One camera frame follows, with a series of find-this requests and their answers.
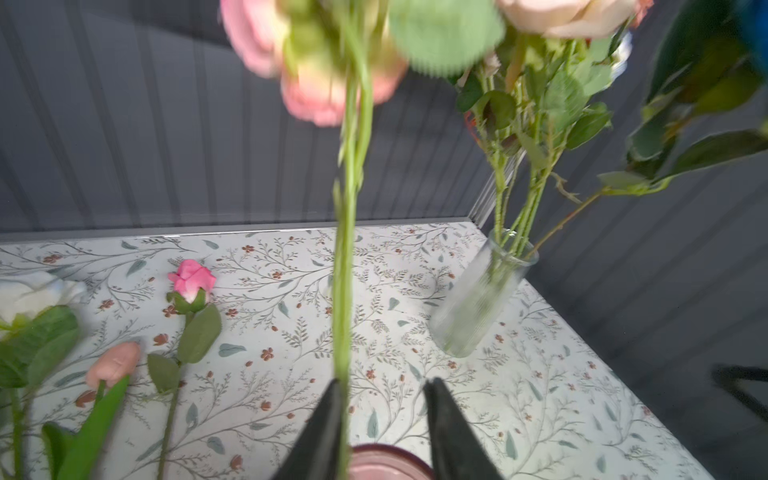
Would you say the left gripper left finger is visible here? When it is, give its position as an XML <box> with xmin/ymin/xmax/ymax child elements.
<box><xmin>272</xmin><ymin>379</ymin><xmax>342</xmax><ymax>480</ymax></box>

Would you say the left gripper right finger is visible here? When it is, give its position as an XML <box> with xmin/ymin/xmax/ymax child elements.
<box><xmin>423</xmin><ymin>377</ymin><xmax>502</xmax><ymax>480</ymax></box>

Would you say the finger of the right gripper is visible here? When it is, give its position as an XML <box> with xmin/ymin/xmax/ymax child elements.
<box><xmin>711</xmin><ymin>364</ymin><xmax>768</xmax><ymax>420</ymax></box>

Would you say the dark red glass vase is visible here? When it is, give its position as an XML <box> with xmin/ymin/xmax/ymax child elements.
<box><xmin>348</xmin><ymin>444</ymin><xmax>434</xmax><ymax>480</ymax></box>

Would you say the clear frosted glass vase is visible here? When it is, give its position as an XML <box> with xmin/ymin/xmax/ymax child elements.
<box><xmin>428</xmin><ymin>230</ymin><xmax>539</xmax><ymax>358</ymax></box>

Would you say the pink tulip bud stem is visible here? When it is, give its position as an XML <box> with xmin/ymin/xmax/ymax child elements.
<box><xmin>41</xmin><ymin>341</ymin><xmax>141</xmax><ymax>479</ymax></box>

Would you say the small pink rose spray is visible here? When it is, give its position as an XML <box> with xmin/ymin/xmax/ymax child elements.
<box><xmin>219</xmin><ymin>1</ymin><xmax>505</xmax><ymax>479</ymax></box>

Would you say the magenta rosebud stem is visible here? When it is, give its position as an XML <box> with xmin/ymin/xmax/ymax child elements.
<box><xmin>147</xmin><ymin>259</ymin><xmax>222</xmax><ymax>479</ymax></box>

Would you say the flower bunch on table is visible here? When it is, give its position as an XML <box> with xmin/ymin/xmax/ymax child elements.
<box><xmin>1</xmin><ymin>271</ymin><xmax>87</xmax><ymax>479</ymax></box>

